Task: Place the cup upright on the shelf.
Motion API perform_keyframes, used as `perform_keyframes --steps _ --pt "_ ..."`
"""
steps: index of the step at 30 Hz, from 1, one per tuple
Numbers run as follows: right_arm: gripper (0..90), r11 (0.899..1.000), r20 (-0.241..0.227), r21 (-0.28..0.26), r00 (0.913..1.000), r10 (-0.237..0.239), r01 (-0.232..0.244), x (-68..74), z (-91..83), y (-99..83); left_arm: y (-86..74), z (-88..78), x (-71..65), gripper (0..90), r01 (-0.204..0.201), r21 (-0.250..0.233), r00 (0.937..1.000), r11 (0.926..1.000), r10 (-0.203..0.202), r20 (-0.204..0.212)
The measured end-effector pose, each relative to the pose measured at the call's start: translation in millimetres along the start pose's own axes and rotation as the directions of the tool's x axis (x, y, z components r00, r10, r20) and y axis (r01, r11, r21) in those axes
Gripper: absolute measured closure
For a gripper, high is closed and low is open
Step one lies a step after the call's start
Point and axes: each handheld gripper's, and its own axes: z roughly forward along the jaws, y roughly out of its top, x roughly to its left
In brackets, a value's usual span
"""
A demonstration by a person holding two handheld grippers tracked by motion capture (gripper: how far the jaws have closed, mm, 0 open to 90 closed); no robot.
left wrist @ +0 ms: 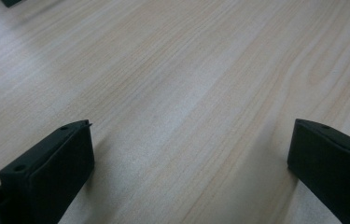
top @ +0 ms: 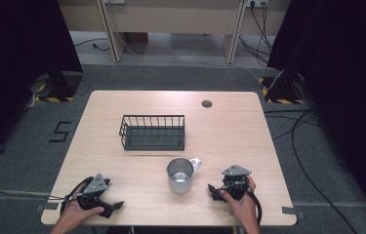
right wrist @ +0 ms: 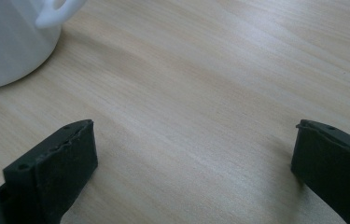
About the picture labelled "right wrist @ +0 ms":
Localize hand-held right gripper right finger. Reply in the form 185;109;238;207
290;119;350;224

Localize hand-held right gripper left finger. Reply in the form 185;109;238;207
0;119;99;224

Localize white cup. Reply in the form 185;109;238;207
0;0;87;91

